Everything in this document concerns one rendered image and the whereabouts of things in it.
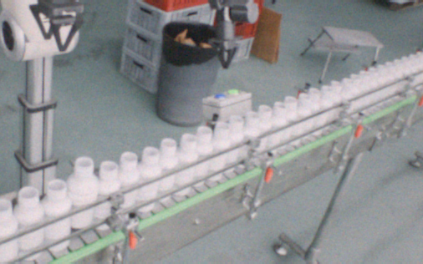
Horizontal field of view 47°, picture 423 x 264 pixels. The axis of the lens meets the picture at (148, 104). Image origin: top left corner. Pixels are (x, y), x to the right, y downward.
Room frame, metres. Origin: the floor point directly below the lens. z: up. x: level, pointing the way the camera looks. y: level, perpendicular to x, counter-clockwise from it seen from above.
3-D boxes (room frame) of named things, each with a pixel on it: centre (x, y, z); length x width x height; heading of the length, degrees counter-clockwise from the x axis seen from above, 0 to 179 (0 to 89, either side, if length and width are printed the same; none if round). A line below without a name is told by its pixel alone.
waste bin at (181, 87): (2.98, -0.24, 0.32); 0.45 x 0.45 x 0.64
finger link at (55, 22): (0.87, 0.20, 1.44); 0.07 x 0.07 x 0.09; 43
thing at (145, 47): (3.56, -0.07, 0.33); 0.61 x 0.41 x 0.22; 138
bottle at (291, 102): (1.25, -0.41, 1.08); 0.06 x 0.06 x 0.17
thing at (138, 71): (3.56, -0.07, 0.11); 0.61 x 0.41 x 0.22; 138
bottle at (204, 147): (1.01, -0.15, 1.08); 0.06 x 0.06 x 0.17
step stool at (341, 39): (4.19, -1.68, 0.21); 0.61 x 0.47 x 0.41; 5
